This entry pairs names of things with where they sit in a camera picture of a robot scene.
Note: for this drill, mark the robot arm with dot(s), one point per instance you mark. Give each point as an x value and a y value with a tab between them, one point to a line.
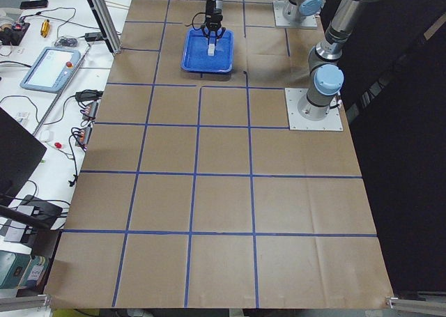
326	78
215	6

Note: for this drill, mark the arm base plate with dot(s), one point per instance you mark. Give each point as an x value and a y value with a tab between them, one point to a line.
313	122
288	15

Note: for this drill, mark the gold metal cylinder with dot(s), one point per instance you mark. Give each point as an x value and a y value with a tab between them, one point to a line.
44	30

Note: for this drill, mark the blue plastic tray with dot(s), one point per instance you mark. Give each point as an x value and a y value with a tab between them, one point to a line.
208	56

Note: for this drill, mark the aluminium frame post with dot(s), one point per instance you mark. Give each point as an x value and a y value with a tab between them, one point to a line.
106	25

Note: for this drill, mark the black smartphone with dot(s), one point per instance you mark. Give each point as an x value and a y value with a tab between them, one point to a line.
33	4

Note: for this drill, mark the black power adapter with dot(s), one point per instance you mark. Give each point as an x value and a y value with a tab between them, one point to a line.
93	37

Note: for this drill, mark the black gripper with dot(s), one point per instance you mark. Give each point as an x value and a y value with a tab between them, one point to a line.
212	18

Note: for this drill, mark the teach pendant tablet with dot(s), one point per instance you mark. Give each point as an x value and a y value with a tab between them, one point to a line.
51	70

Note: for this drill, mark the brown paper mat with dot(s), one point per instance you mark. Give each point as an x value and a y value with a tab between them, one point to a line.
194	192

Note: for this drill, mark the black monitor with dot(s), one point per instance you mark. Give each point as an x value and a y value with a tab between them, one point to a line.
21	153

